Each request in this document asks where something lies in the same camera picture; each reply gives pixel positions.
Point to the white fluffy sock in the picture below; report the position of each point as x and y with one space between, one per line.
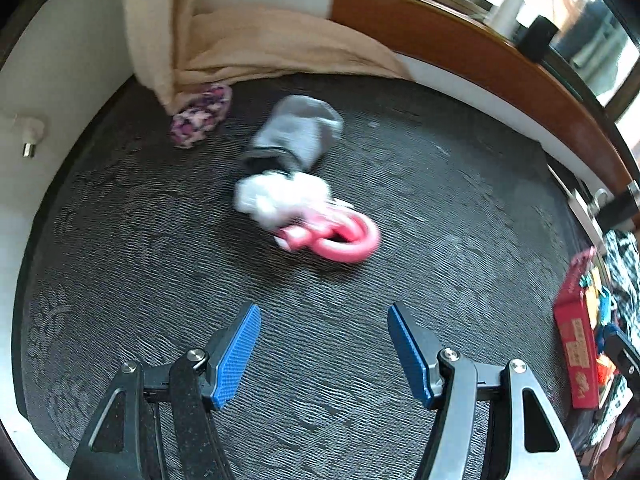
280 196

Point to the blue snack packet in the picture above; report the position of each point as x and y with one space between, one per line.
603 306

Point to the grey knit sock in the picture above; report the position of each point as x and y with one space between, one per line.
295 135

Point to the orange perforated cube crate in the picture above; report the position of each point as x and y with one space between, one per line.
605 371

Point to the black plug adapter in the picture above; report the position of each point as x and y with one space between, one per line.
619 210

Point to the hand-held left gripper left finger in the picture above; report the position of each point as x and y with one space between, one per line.
235 355

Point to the small pink leopard sock ball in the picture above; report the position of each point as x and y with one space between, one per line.
200 115

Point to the brown wooden window frame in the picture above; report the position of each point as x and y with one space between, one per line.
475 40

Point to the white power strip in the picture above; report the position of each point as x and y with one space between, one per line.
582 206

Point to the white power plug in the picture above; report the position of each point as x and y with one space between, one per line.
31 135

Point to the black white patterned cloth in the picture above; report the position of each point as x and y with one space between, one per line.
622 265

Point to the beige blanket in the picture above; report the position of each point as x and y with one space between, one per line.
290 45

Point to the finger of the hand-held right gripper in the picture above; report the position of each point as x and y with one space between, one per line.
622 355

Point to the white cylinder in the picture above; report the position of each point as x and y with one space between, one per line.
505 10

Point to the black box on sill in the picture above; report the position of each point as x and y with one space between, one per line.
537 35

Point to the beige curtain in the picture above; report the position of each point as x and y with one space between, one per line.
160 25

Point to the dark patterned mat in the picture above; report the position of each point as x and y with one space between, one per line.
150 260

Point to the red box container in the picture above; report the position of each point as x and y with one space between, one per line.
575 330

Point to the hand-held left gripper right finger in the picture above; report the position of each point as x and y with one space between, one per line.
410 355

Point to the pink twisty toy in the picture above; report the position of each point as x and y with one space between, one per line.
335 237

